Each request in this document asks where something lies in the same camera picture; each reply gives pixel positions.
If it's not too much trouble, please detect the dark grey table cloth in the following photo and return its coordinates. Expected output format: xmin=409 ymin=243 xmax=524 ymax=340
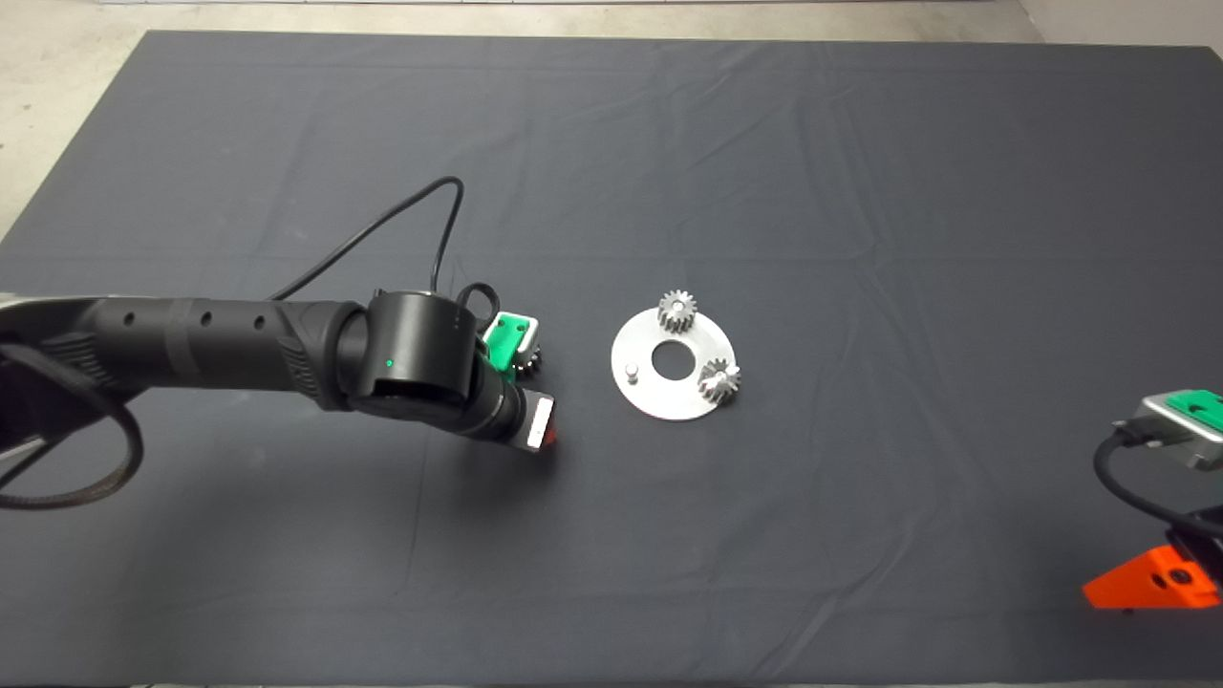
xmin=0 ymin=31 xmax=1223 ymax=688

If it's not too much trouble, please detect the round metal plate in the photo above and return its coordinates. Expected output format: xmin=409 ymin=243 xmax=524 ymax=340
xmin=611 ymin=308 xmax=735 ymax=422

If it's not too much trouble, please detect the green right camera mount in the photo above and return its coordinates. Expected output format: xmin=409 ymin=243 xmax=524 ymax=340
xmin=1168 ymin=389 xmax=1223 ymax=433

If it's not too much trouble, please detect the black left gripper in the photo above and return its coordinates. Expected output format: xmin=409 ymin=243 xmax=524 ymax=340
xmin=497 ymin=384 xmax=562 ymax=454

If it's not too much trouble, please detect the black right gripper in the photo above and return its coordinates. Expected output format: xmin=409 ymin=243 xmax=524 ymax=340
xmin=1082 ymin=516 xmax=1223 ymax=611

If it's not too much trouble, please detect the thick black camera cable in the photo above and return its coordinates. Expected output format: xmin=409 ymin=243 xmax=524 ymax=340
xmin=1093 ymin=427 xmax=1223 ymax=538

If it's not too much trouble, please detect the braided black cable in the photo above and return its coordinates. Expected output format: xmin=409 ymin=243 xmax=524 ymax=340
xmin=0 ymin=344 xmax=145 ymax=510

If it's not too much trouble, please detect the green left camera mount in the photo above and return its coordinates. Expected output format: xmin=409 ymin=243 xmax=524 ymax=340
xmin=481 ymin=313 xmax=532 ymax=373

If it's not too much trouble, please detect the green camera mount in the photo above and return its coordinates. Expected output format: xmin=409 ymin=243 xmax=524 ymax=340
xmin=1168 ymin=389 xmax=1223 ymax=433
xmin=481 ymin=313 xmax=532 ymax=373

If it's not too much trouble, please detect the small steel gear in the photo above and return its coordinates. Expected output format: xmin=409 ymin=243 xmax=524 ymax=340
xmin=697 ymin=358 xmax=742 ymax=405
xmin=657 ymin=290 xmax=698 ymax=335

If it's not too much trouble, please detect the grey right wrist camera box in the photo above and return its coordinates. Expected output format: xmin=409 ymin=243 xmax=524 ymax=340
xmin=1113 ymin=392 xmax=1223 ymax=472

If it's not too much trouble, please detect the thin black camera cable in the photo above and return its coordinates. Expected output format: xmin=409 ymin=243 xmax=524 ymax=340
xmin=271 ymin=175 xmax=500 ymax=332

